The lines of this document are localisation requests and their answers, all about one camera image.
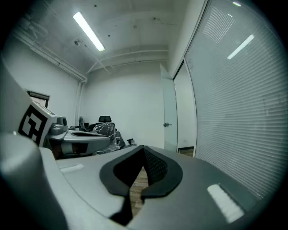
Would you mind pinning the pale green door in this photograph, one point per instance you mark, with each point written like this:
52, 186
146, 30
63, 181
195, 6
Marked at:
170, 107

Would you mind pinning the long ceiling tube light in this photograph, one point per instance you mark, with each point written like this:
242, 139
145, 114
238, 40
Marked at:
88, 31

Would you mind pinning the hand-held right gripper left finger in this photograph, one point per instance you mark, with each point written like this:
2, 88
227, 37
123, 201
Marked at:
85, 179

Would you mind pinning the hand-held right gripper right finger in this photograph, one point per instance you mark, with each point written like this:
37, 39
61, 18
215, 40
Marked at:
191, 202

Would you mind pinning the white ceiling pipes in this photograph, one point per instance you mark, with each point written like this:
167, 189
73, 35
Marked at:
130, 59

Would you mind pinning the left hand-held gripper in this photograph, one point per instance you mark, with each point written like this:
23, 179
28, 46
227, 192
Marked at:
31, 123

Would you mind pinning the plastic-wrapped black office chair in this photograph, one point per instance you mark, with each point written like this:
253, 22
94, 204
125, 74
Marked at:
126, 141
82, 123
105, 129

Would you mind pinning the ceiling sprinkler head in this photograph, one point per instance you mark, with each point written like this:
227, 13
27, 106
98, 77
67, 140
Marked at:
77, 42

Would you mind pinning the white wall pipe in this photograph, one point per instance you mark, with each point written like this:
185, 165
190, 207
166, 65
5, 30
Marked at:
56, 63

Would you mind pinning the glass partition with white blinds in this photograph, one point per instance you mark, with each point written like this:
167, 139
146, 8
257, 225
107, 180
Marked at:
236, 112

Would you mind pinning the window with dark frame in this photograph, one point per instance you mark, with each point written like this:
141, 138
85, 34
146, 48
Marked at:
39, 98

